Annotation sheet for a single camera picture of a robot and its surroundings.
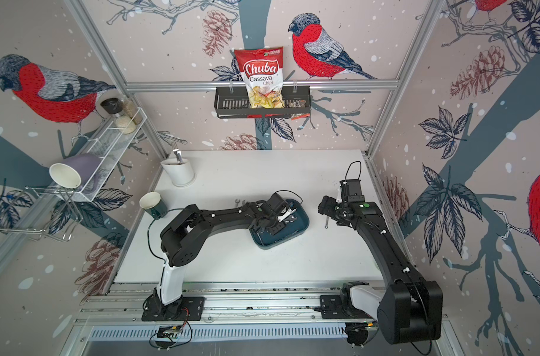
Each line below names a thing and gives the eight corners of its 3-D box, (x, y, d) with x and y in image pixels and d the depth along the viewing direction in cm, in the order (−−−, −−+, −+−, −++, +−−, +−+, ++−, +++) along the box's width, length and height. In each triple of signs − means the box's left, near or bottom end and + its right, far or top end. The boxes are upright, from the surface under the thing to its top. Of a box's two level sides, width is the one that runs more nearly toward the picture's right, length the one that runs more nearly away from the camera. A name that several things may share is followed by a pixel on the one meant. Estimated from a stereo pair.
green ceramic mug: (146, 213, 99) (135, 201, 91) (160, 201, 103) (150, 188, 96) (161, 224, 95) (151, 213, 88) (175, 211, 99) (166, 200, 92)
